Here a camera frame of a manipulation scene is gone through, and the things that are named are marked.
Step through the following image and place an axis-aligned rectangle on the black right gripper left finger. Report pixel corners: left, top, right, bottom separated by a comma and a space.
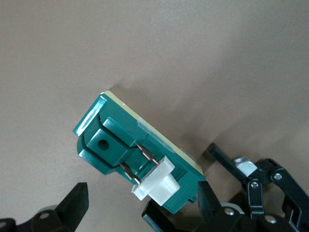
18, 182, 90, 232

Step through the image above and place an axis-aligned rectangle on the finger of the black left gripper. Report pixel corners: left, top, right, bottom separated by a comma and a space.
141, 202, 179, 232

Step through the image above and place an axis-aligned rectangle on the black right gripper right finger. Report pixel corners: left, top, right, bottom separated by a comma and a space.
193, 180, 261, 232

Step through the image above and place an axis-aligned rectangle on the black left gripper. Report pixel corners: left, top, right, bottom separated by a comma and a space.
209, 142, 309, 232

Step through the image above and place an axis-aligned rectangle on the green load switch white handle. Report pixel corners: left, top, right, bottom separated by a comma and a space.
73, 90, 206, 215

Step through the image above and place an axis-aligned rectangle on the brown paper table cover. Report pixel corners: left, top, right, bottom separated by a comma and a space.
0, 0, 309, 232

